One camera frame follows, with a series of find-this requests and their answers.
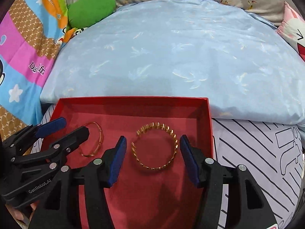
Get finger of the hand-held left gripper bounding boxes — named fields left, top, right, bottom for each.
left=3, top=117, right=67, bottom=154
left=10, top=125, right=90, bottom=171

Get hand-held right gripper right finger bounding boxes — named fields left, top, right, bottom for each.
left=179, top=135, right=278, bottom=229

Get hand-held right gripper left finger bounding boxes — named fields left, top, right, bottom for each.
left=28, top=135, right=127, bottom=229

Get thin gold bangle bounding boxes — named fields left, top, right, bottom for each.
left=78, top=122, right=103, bottom=158

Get chunky gold link bracelet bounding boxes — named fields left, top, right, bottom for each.
left=131, top=122, right=179, bottom=171

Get red cardboard box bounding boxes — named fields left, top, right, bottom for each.
left=39, top=97, right=214, bottom=229

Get person's left hand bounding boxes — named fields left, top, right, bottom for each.
left=10, top=202, right=36, bottom=225

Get lavender striped bed sheet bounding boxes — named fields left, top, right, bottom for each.
left=31, top=104, right=305, bottom=229

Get colourful cartoon printed blanket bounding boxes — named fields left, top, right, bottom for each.
left=0, top=0, right=79, bottom=148

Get light blue pillow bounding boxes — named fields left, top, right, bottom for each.
left=39, top=0, right=305, bottom=126

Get green plush cushion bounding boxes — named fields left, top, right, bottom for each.
left=67, top=0, right=116, bottom=28

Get pink cartoon rabbit pillow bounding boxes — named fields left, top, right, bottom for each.
left=276, top=1, right=305, bottom=61

